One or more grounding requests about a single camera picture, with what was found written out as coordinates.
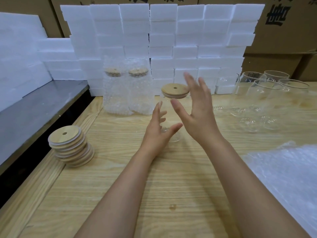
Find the person's left hand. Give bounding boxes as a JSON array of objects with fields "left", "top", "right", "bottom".
[{"left": 140, "top": 101, "right": 183, "bottom": 160}]

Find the person's right hand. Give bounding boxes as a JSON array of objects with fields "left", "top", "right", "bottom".
[{"left": 171, "top": 71, "right": 221, "bottom": 147}]

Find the person's left forearm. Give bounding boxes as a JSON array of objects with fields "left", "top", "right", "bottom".
[{"left": 74, "top": 146, "right": 159, "bottom": 238}]

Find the person's right forearm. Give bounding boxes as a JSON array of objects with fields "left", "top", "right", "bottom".
[{"left": 198, "top": 134, "right": 313, "bottom": 238}]

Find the clear glass jar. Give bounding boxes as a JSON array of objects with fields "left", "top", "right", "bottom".
[{"left": 160, "top": 96, "right": 182, "bottom": 143}]

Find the round bamboo jar lid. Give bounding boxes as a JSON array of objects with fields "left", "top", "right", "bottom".
[{"left": 161, "top": 83, "right": 191, "bottom": 99}]

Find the empty clear drinking glass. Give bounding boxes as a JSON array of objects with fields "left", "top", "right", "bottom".
[
  {"left": 263, "top": 70, "right": 290, "bottom": 85},
  {"left": 238, "top": 80, "right": 285, "bottom": 133},
  {"left": 233, "top": 71, "right": 267, "bottom": 117},
  {"left": 264, "top": 79, "right": 310, "bottom": 131},
  {"left": 213, "top": 73, "right": 240, "bottom": 112}
]

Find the bubble-wrapped glass jar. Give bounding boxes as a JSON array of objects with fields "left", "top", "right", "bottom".
[
  {"left": 102, "top": 56, "right": 130, "bottom": 116},
  {"left": 127, "top": 58, "right": 154, "bottom": 115}
]

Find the stack of bamboo lids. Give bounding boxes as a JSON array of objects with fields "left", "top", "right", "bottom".
[{"left": 48, "top": 125, "right": 95, "bottom": 168}]

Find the clear bubble wrap sheet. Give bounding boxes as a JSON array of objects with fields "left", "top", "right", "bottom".
[{"left": 241, "top": 141, "right": 317, "bottom": 238}]

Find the grey metal table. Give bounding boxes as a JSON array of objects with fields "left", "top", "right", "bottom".
[{"left": 0, "top": 80, "right": 90, "bottom": 172}]

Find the pile of white foam slabs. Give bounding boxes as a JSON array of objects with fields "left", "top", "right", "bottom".
[{"left": 0, "top": 12, "right": 88, "bottom": 113}]

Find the wall of white foam blocks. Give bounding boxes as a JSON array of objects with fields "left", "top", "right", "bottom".
[{"left": 60, "top": 3, "right": 265, "bottom": 97}]

